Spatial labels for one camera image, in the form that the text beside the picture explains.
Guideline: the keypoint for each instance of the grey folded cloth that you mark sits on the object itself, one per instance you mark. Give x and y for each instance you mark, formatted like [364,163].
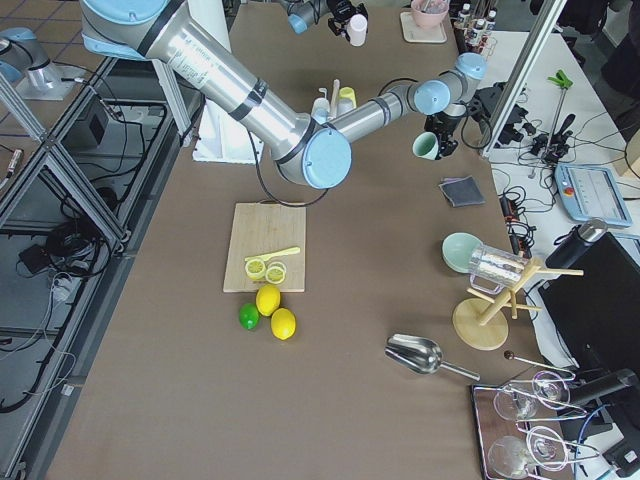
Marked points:
[461,192]

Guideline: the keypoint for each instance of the yellow plastic knife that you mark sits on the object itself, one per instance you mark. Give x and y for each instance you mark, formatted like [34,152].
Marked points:
[275,254]

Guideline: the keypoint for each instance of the yellow lemon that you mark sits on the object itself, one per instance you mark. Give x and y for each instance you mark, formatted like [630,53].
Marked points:
[283,323]
[268,299]

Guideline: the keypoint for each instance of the black computer monitor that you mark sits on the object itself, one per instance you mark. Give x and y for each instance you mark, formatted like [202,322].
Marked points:
[597,314]

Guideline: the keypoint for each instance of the white plastic cup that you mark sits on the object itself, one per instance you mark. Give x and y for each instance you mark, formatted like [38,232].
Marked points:
[344,106]

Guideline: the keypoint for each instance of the glass pitcher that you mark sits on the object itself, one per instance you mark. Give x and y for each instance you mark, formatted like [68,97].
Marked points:
[492,269]

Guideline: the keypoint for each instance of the green ceramic bowl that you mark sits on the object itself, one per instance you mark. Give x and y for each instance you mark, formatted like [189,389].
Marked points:
[457,249]

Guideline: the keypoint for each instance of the aluminium frame post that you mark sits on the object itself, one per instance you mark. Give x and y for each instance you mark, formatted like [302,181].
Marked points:
[531,49]

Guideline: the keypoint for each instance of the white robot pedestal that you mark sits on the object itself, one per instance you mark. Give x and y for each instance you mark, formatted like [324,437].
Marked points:
[220,137]

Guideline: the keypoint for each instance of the white wire cup holder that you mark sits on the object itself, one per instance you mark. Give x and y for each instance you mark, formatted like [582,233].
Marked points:
[332,96]

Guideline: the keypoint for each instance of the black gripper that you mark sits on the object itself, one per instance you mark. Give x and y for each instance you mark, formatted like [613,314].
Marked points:
[339,23]
[442,128]

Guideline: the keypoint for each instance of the metal scoop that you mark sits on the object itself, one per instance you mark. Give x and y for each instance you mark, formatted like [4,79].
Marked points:
[422,355]

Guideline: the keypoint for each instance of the blue teach pendant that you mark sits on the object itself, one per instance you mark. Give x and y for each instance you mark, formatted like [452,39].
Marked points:
[588,192]

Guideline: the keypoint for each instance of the wine glass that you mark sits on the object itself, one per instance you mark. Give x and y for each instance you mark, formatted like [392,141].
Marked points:
[546,448]
[551,389]
[514,405]
[509,458]

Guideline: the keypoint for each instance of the cream plastic tray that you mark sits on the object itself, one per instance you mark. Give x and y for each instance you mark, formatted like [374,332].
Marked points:
[413,33]

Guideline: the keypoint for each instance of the pink plastic cup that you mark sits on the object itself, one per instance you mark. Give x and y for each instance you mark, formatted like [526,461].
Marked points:
[356,30]

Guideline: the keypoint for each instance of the grey plastic cup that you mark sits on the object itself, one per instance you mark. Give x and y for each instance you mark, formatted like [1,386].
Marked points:
[320,110]

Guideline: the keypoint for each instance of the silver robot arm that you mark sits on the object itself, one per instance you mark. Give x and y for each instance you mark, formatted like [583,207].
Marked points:
[303,14]
[304,151]

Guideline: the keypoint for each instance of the pink bowl with ice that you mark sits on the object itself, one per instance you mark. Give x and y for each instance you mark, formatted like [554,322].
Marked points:
[428,14]

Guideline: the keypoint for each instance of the wooden mug tree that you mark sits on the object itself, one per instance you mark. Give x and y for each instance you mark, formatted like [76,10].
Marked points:
[480,321]

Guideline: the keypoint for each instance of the black water bottle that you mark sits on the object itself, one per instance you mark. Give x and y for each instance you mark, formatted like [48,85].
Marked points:
[576,243]

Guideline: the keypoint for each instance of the wooden cutting board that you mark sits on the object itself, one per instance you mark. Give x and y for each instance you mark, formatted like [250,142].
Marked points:
[262,228]

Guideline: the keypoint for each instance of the green plastic cup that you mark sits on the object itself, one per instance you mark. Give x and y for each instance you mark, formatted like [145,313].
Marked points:
[424,148]

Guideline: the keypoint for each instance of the green lime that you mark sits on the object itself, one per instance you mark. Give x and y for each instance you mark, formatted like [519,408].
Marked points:
[249,316]

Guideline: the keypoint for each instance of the yellow plastic cup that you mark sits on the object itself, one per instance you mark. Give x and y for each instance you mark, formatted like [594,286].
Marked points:
[348,92]

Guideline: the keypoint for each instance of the lemon slice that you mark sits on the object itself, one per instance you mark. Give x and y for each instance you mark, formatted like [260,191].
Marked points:
[275,273]
[255,268]

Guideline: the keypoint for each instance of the dark tray with glasses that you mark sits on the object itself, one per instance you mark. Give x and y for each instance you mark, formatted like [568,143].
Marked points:
[490,427]

